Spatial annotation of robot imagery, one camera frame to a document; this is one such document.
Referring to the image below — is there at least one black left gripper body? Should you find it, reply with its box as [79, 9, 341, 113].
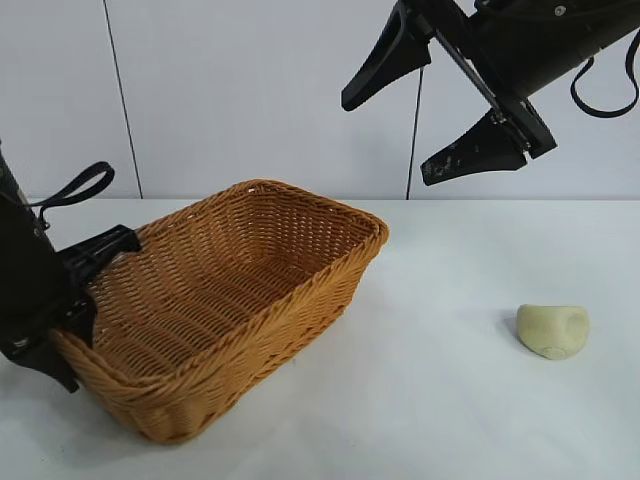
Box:
[0, 172, 143, 361]

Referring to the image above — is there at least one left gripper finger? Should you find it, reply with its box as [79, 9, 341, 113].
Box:
[69, 297, 97, 351]
[14, 330, 81, 396]

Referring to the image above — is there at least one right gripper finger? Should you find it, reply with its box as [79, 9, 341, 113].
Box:
[419, 109, 529, 188]
[340, 1, 433, 113]

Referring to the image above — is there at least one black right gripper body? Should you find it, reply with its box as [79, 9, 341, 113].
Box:
[399, 0, 558, 161]

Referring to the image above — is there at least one brown woven wicker basket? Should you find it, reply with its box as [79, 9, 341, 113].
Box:
[49, 178, 391, 446]

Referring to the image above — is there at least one pale yellow egg yolk pastry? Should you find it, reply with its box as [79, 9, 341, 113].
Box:
[516, 303, 592, 361]

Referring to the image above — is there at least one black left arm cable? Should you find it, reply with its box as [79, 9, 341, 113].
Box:
[27, 160, 117, 234]

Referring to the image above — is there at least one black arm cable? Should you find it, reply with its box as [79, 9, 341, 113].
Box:
[27, 160, 117, 234]
[571, 34, 640, 119]

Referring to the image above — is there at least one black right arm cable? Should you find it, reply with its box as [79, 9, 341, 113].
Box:
[571, 34, 640, 119]

